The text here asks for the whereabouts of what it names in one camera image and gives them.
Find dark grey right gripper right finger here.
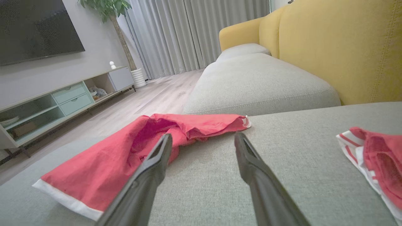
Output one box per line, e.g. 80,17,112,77
234,132,311,226

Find green indoor tree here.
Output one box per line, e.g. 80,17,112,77
79,0,137,71

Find small grey sofa seat cushion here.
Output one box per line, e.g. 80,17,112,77
216,43,271,62

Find white ribbed plant pot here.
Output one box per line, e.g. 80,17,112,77
131,68,147,89

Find yellow sofa armrest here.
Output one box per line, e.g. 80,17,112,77
219,17,264,52

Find wide yellow sofa backrest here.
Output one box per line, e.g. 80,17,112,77
279,0,402,105

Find red white striped jersey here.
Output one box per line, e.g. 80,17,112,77
336,126,402,225

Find grey toy in cabinet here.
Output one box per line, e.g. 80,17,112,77
89,86,107,100

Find red garment with white band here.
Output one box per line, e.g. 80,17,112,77
32,113,252,221

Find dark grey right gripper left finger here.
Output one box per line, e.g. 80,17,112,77
96,133,173,226

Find grey pleated curtain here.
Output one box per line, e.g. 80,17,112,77
126,0,270,80

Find brown box in cabinet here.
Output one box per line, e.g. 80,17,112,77
14,122,36,137

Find stacked plates in cabinet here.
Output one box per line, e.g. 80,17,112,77
0,116,19,126

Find white mint TV cabinet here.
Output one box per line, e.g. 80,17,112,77
0,66,136,157

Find narrow yellow sofa backrest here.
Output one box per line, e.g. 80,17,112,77
259,5,288,58

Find large grey sofa seat cushion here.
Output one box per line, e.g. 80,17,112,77
0,102,402,226

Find black flat screen television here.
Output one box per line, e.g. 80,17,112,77
0,0,85,66

